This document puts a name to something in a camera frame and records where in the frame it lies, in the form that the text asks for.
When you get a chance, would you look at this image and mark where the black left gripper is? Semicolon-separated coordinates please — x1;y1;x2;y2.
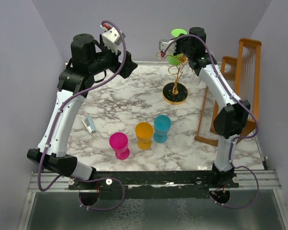
88;34;138;78

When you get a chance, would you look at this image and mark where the green plastic goblet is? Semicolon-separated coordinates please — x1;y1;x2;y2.
167;28;188;66

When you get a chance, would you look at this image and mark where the blue plastic goblet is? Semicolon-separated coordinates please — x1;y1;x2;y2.
153;115;171;143

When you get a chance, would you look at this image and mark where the orange plastic goblet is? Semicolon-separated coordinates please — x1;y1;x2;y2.
135;122;154;150

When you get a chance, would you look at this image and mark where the pink plastic goblet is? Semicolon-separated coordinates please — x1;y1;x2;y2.
109;132;130;160

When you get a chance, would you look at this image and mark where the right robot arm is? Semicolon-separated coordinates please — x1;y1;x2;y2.
175;27;251;187

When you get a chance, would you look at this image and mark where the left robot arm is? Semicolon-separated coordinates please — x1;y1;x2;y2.
27;32;137;189

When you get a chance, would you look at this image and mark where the gold wine glass rack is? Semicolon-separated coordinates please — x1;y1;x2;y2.
156;51;188;105

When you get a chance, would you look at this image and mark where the wooden ribbed glass rack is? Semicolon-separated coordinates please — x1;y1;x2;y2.
194;37;263;147

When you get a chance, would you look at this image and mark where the small blue stapler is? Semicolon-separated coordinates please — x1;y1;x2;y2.
82;116;96;134

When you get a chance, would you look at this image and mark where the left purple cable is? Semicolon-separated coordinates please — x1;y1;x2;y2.
37;20;128;212

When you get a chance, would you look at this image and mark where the purple cable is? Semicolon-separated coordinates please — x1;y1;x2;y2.
162;34;260;210
37;20;128;212

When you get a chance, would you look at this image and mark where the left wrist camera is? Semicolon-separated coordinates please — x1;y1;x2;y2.
100;23;125;55

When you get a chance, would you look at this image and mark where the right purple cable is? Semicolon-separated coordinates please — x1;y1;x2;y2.
162;34;260;210

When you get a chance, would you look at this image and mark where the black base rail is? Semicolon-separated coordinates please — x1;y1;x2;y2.
69;170;239;199

